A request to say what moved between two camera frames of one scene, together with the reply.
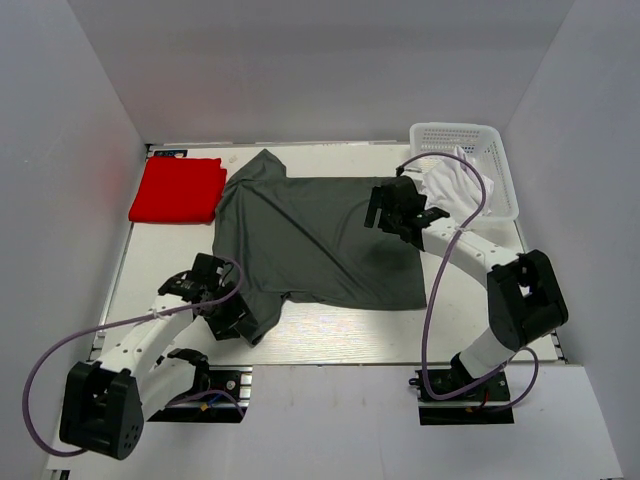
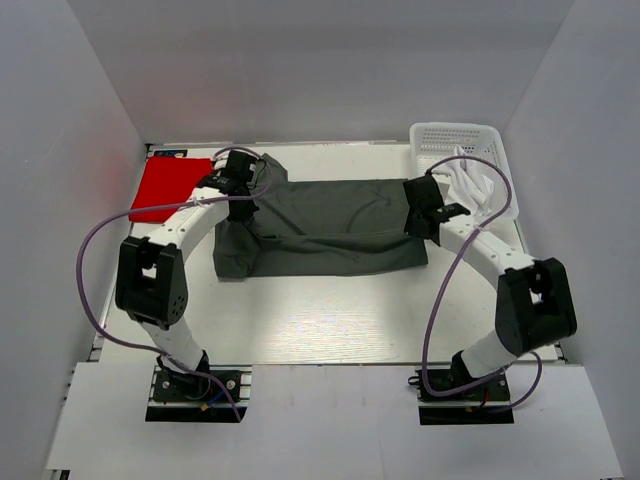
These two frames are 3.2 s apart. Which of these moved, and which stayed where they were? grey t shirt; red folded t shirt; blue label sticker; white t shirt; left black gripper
Moved: grey t shirt; left black gripper
Stayed: white t shirt; red folded t shirt; blue label sticker
